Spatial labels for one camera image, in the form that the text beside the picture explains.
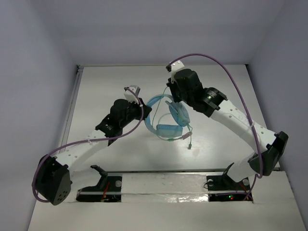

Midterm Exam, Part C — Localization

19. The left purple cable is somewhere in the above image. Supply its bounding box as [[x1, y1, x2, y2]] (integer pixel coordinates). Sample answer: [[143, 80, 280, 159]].
[[31, 88, 145, 203]]

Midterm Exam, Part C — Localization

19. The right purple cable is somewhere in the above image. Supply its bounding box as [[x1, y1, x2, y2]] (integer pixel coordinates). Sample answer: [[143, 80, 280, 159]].
[[168, 53, 263, 200]]

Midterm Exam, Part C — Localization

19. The aluminium rail left edge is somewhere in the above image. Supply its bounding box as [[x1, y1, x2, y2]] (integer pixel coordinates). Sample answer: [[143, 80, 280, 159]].
[[56, 65, 84, 148]]

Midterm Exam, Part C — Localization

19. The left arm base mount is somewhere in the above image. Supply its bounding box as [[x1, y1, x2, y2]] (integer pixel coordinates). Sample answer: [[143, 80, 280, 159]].
[[76, 165, 122, 203]]

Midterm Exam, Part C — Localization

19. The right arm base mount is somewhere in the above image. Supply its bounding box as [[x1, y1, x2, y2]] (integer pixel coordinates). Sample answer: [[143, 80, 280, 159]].
[[203, 163, 253, 202]]

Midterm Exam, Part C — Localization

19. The green headphone cable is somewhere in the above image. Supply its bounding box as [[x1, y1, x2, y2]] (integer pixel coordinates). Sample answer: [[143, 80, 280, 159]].
[[154, 86, 193, 150]]

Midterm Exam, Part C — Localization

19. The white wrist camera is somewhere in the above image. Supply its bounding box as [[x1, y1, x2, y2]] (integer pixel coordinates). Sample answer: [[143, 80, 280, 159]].
[[124, 85, 141, 103], [166, 60, 185, 77]]

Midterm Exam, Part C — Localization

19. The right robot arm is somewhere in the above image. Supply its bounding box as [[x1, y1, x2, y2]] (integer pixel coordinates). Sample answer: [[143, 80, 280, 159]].
[[167, 68, 289, 189]]

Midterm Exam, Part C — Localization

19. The white foam front block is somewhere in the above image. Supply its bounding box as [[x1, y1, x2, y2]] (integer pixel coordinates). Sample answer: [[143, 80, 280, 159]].
[[121, 173, 208, 203]]

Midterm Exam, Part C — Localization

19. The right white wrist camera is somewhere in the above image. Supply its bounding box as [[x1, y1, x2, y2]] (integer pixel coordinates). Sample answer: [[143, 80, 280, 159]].
[[166, 60, 185, 77]]

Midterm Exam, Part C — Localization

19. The purple cable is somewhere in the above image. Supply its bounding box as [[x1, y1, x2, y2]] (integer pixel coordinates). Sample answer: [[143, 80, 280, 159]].
[[31, 88, 145, 203], [168, 53, 263, 200]]

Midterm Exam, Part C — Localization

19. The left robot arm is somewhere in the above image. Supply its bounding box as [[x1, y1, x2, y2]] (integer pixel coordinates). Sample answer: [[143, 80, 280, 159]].
[[32, 98, 152, 205]]

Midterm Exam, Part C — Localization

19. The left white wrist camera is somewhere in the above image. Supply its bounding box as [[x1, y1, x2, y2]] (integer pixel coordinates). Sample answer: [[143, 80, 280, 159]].
[[124, 85, 141, 103]]

